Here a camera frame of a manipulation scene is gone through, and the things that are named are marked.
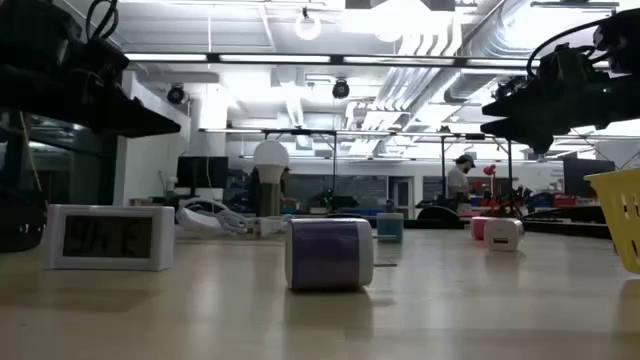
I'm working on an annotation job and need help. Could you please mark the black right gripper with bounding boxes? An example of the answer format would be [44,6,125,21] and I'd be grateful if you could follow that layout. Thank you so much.
[480,74,640,154]

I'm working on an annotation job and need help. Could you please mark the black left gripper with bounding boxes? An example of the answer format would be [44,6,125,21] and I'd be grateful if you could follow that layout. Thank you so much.
[0,62,182,139]

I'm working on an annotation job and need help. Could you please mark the pink USB wall charger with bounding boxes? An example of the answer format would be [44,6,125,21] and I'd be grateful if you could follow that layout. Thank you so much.
[469,215,494,241]

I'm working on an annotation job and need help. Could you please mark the white USB wall charger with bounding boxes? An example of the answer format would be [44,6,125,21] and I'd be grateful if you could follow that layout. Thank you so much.
[483,217,525,253]

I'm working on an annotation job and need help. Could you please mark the white digital clock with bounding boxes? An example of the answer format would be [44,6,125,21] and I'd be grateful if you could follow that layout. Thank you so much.
[43,203,176,273]

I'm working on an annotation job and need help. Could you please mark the yellow plastic basket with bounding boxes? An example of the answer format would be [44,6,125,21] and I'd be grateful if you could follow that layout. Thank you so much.
[583,168,640,275]

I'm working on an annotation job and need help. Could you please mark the dark rounded case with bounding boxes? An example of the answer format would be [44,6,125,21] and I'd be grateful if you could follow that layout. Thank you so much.
[0,199,49,254]

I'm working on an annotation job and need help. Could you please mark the red desk lamp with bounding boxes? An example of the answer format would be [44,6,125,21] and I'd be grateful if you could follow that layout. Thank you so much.
[482,163,499,214]

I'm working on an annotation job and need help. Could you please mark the black computer monitor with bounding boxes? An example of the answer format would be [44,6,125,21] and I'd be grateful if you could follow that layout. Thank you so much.
[175,155,230,190]
[563,157,617,199]

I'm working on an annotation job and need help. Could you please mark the person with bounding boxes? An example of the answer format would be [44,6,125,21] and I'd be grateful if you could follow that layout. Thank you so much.
[446,153,477,214]

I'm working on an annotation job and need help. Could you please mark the white light bulb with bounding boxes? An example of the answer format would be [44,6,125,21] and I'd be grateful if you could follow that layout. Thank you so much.
[252,138,290,185]

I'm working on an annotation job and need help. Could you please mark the long linear ceiling light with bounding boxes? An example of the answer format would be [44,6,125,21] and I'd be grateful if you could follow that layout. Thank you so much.
[124,52,611,70]

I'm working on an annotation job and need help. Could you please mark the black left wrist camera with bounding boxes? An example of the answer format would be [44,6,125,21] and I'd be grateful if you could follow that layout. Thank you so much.
[59,37,130,84]

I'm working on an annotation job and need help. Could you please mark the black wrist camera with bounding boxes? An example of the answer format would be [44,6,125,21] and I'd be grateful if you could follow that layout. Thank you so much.
[537,43,601,84]
[59,37,130,84]

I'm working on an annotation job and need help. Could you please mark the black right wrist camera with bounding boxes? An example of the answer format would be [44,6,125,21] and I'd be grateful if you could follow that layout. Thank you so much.
[537,43,601,84]

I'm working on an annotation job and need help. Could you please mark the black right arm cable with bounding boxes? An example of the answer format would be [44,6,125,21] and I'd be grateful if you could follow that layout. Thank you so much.
[527,18,609,76]

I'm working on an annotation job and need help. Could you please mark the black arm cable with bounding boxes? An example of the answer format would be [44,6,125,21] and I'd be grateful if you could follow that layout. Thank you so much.
[85,0,120,40]
[527,18,609,76]

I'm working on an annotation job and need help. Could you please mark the black background station frame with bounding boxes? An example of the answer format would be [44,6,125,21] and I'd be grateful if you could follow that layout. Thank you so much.
[262,127,514,221]

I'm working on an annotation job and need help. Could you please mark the silver ventilation duct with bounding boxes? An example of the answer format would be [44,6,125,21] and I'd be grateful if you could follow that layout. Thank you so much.
[444,0,571,104]

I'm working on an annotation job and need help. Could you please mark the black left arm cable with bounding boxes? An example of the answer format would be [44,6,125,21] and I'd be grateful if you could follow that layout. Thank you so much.
[85,0,120,40]

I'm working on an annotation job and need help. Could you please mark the yellow hanging cable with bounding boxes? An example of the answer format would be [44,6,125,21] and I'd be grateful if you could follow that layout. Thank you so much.
[18,112,47,206]

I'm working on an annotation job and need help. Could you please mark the black aluminium table frame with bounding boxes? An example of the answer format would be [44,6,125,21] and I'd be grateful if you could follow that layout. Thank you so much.
[367,215,614,240]

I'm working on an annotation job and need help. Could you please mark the white charging cable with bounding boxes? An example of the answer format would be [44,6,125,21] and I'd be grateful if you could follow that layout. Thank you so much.
[174,197,291,239]

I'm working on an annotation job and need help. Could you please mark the round ring ceiling lamp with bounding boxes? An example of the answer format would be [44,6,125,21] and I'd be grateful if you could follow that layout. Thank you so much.
[293,7,323,42]

